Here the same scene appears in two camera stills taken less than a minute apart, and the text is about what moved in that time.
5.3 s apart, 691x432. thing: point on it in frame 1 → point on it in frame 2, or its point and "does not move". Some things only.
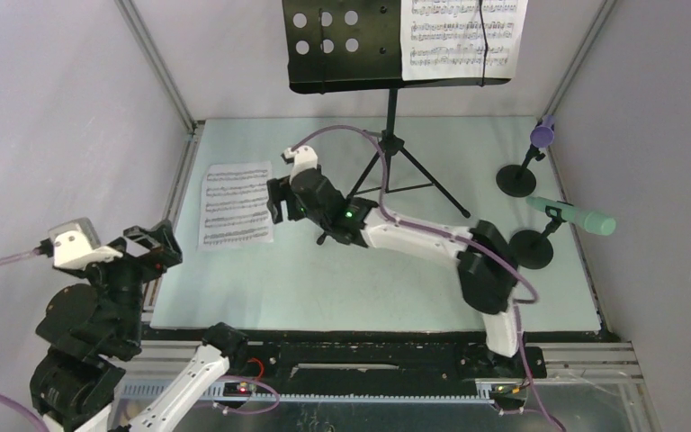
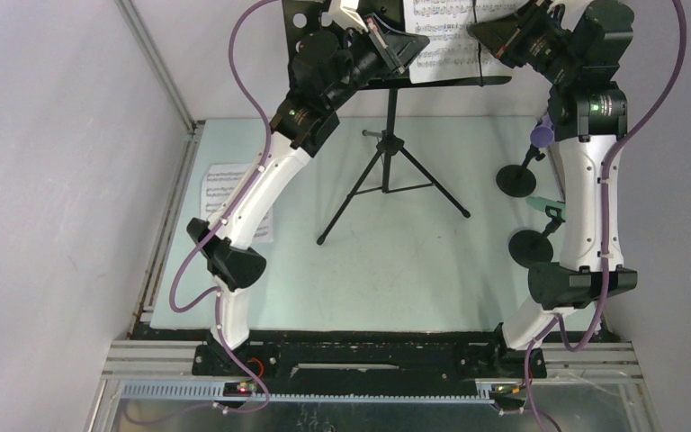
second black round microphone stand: [532, 248] does not move
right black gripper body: [281, 192] → [533, 40]
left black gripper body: [127, 275] → [368, 56]
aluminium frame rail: [168, 87] does not move
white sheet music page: [443, 40] does not move
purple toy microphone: [542, 136] does not move
